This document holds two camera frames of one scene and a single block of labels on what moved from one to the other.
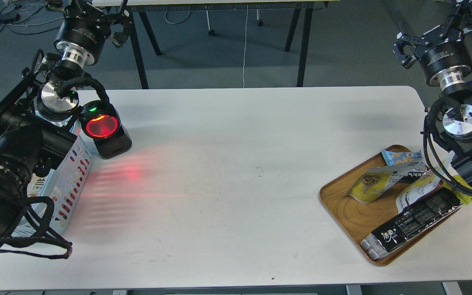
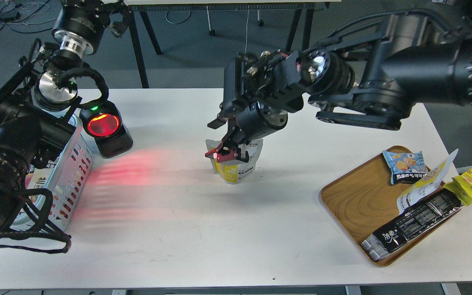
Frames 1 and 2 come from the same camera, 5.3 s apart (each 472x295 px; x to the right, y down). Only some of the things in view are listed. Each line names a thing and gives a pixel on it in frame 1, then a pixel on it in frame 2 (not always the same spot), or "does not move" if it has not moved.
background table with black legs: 138,14 does not move
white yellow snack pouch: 423,187 does not move
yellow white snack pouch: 374,182 → 236,171
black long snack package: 378,243 does not move
